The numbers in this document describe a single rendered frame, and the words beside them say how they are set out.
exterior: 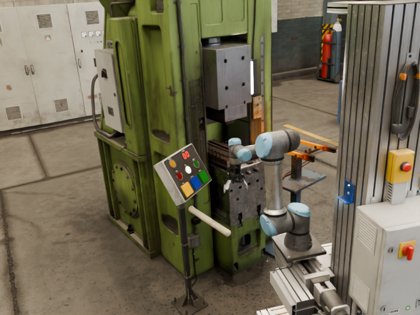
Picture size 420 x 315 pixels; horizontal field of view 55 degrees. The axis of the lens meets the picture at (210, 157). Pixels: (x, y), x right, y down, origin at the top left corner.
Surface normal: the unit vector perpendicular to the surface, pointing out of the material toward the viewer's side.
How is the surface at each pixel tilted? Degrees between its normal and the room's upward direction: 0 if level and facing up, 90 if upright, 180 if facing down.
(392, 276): 90
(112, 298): 0
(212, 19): 90
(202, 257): 90
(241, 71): 90
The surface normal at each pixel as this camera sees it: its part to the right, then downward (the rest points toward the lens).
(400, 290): 0.23, 0.39
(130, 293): -0.05, -0.93
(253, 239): 0.59, 0.27
